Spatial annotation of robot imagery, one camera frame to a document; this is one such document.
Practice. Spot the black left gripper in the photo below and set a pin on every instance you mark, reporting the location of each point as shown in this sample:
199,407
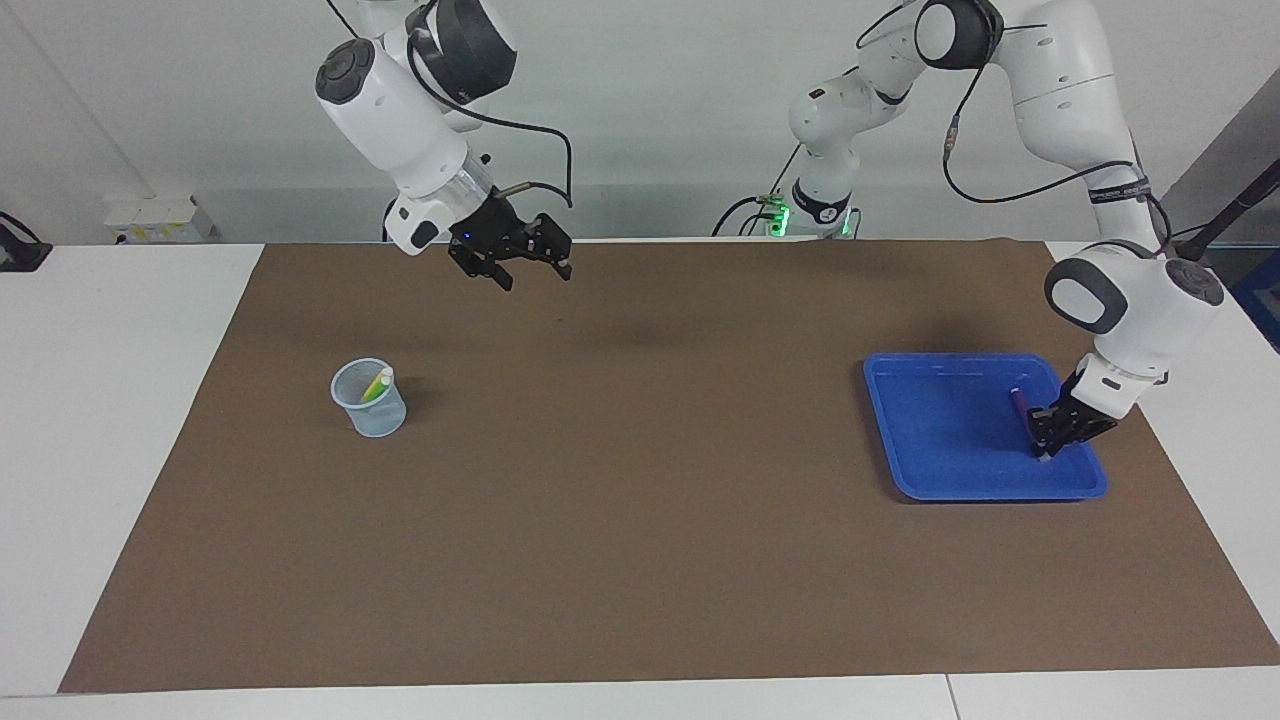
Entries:
1080,415

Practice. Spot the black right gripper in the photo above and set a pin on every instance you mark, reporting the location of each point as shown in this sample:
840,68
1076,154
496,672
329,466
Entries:
495,235

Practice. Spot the purple highlighter pen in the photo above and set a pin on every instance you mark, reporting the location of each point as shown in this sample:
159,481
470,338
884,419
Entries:
1021,402

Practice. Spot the green highlighter pen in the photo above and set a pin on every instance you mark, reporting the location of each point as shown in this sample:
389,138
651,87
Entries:
372,390

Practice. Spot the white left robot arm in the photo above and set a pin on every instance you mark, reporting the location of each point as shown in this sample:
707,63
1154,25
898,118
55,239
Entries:
1060,80

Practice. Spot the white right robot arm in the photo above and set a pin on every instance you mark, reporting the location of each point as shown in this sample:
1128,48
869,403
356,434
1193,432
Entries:
390,110

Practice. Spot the blue plastic tray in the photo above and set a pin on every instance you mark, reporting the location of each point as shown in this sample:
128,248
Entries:
940,430

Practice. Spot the clear plastic cup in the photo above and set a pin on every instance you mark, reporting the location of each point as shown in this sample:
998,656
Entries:
375,422

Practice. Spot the blue box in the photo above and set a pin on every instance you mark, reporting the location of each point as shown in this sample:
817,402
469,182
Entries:
1262,300

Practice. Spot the brown table mat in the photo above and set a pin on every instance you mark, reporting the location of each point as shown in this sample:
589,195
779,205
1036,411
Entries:
640,500

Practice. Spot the black pole stand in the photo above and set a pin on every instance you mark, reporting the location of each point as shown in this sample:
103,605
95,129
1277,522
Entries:
1235,208

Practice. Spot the black table clamp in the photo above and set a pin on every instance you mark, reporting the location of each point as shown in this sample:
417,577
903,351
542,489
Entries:
20,255

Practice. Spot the white wall socket box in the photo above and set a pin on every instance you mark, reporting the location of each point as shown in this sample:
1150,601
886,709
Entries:
160,218

